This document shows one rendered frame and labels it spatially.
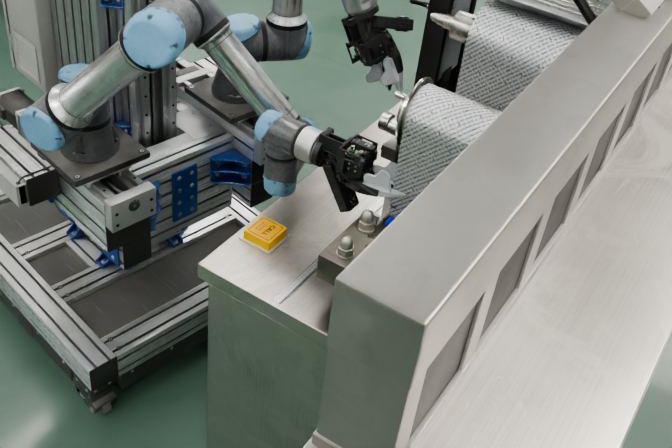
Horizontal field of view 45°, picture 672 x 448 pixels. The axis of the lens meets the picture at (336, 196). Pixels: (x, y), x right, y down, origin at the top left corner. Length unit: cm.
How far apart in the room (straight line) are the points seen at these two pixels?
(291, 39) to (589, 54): 143
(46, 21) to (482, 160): 186
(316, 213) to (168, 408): 98
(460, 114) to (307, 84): 268
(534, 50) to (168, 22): 73
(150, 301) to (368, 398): 199
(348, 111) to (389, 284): 339
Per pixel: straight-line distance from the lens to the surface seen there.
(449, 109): 157
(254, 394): 192
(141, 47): 175
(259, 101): 188
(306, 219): 189
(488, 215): 74
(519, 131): 86
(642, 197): 122
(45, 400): 272
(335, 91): 417
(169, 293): 268
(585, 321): 99
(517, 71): 172
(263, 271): 175
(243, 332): 180
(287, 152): 176
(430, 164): 161
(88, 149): 218
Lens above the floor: 209
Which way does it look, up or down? 37 degrees down
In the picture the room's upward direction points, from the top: 7 degrees clockwise
